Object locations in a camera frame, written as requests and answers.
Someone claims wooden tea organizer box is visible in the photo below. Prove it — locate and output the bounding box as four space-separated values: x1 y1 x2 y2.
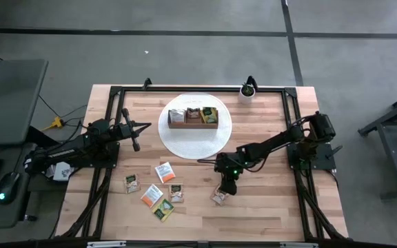
167 108 219 130

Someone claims white orange Tazo tea bag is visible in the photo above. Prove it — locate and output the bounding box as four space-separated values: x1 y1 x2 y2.
169 108 186 124
140 183 164 208
154 161 176 184

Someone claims black power cable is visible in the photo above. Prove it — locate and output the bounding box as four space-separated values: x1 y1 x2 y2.
38 94 88 118

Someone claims yellow power plug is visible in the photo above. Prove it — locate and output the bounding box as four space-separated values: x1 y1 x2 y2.
41 116 65 132

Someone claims green yellow tea bag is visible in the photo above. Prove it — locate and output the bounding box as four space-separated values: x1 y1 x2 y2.
152 198 175 223
200 106 219 124

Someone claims white printed box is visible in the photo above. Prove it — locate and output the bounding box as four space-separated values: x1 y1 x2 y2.
45 161 75 183

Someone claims black computer mouse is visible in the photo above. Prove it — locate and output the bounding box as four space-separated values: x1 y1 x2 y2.
0 171 22 205

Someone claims dark metal desk frame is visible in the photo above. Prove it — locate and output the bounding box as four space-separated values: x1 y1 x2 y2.
358 87 397 200

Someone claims black aluminium table frame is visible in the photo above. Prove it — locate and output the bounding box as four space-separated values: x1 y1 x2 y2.
57 85 349 240

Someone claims white metal bracket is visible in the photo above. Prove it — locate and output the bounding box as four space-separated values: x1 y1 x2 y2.
280 242 319 248
86 240 127 248

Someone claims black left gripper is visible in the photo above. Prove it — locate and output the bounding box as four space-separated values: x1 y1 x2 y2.
114 108 153 152

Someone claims white round woven placemat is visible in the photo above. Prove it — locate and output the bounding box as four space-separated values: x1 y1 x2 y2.
158 92 233 161

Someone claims grey desk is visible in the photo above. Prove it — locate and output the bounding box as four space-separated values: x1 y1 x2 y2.
0 59 49 230

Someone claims white pot with succulent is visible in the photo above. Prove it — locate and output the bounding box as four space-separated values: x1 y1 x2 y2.
238 82 256 104

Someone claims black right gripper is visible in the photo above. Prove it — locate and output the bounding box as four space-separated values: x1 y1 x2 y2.
214 153 251 196

